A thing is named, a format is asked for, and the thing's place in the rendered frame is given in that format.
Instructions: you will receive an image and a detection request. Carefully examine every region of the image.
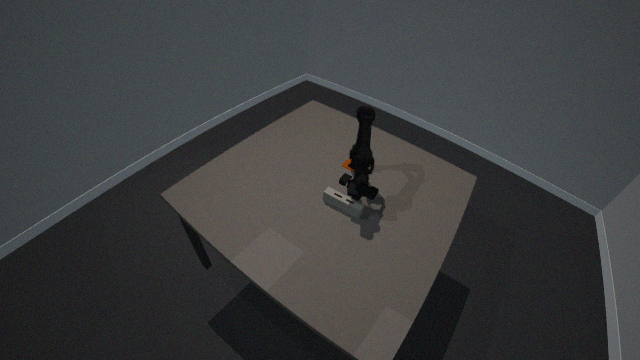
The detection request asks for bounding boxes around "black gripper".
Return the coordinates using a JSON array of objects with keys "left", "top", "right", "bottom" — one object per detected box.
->
[{"left": 339, "top": 173, "right": 379, "bottom": 200}]

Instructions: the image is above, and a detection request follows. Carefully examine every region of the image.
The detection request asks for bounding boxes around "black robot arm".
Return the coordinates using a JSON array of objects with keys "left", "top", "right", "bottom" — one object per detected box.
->
[{"left": 347, "top": 106, "right": 375, "bottom": 198}]

